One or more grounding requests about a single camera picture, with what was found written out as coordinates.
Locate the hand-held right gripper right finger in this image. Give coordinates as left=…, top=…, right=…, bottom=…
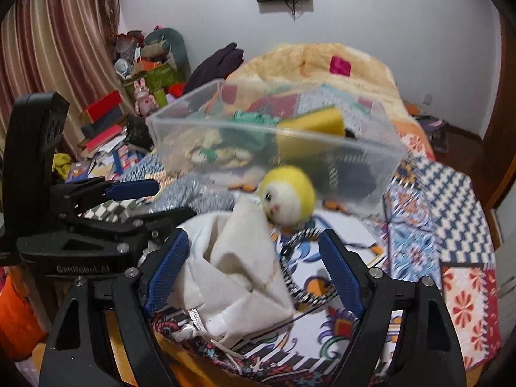
left=318, top=229, right=468, bottom=387

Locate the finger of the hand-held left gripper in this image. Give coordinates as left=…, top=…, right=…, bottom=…
left=60, top=207, right=197, bottom=251
left=50, top=178, right=161, bottom=215

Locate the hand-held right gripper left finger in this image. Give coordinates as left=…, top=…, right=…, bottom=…
left=38, top=228, right=190, bottom=387

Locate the white drawstring cloth pouch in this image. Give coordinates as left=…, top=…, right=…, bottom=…
left=166, top=199, right=297, bottom=359

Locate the clear plastic storage box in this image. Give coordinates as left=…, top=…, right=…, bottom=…
left=146, top=80, right=409, bottom=220

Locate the black soft item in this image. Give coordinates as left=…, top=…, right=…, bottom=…
left=322, top=156, right=384, bottom=199

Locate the yellow cloth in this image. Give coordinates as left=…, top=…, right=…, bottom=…
left=52, top=153, right=74, bottom=183

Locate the silver grey cloth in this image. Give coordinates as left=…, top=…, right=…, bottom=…
left=148, top=173, right=243, bottom=215

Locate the red book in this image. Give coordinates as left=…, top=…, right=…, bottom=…
left=83, top=124, right=126, bottom=154

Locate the red box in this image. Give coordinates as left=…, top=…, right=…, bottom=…
left=82, top=90, right=122, bottom=122

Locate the pink bunny toy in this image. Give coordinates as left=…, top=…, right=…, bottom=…
left=133, top=78, right=160, bottom=116

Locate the yellow and white plush ball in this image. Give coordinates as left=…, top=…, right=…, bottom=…
left=257, top=166, right=317, bottom=226

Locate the colourful patterned blanket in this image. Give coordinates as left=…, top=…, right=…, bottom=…
left=66, top=89, right=504, bottom=387

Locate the green cardboard box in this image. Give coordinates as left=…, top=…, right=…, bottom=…
left=133, top=64, right=179, bottom=94

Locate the striped pink curtain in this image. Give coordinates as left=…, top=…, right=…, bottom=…
left=0, top=0, right=122, bottom=164

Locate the green cloth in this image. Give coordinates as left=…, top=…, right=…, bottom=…
left=193, top=111, right=280, bottom=169

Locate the dark purple clothing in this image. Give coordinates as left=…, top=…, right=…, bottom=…
left=183, top=43, right=246, bottom=94

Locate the green plush toy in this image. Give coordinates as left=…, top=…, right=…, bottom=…
left=143, top=27, right=191, bottom=82

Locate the yellow sponge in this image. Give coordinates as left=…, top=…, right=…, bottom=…
left=276, top=105, right=346, bottom=159

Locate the orange bag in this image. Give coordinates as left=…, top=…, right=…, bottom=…
left=0, top=273, right=47, bottom=362

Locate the dark bag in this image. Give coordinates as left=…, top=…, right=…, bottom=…
left=414, top=115, right=449, bottom=154

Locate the yellow fuzzy blanket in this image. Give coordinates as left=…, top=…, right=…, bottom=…
left=225, top=42, right=437, bottom=158

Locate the pink square item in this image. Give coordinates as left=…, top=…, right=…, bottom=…
left=329, top=55, right=352, bottom=76

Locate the black and white striped hair tie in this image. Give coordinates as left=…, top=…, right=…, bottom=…
left=278, top=228, right=340, bottom=305

